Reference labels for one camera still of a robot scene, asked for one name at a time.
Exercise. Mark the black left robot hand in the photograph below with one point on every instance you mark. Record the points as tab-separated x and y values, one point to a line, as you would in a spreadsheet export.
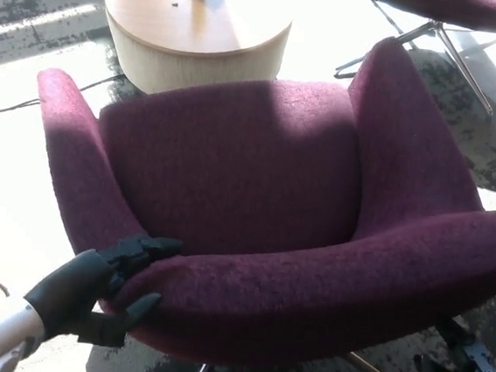
75	292

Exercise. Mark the purple fabric swivel armchair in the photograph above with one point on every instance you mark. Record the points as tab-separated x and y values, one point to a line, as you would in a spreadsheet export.
308	288

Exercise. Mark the round wooden side table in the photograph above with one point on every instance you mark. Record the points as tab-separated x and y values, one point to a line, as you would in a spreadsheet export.
180	21

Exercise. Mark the purple chair with chrome base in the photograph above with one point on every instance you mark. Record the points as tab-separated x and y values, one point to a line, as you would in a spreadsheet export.
467	9

